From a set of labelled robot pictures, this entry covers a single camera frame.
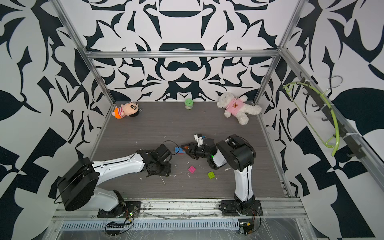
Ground blue long lego brick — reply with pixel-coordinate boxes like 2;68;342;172
175;147;186;154

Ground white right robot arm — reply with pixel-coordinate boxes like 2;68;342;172
181;134;257;209

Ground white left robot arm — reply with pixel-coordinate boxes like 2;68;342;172
54;144;174;217

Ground pink lego brick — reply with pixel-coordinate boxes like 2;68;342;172
188;166;196;174

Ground lime green lego brick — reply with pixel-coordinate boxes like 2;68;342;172
207;171;216;180

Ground green lidded plastic jar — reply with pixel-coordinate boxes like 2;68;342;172
185;99;194;110

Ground white teddy bear pink shirt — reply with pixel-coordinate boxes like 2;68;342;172
217;92;262;126

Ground cartoon boy plush doll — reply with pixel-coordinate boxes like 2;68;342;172
112;102;141;119

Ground green clothes hanger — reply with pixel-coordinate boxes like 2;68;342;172
282;78;342;157

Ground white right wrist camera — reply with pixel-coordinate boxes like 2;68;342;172
194;134;205;147

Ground aluminium front rail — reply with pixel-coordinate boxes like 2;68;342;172
52;198;308;221

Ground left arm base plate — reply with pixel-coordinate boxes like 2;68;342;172
97;201;142;219

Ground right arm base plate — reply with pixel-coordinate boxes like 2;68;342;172
218;199;264;217

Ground black wall hook rack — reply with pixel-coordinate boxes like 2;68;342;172
299;76;367;160

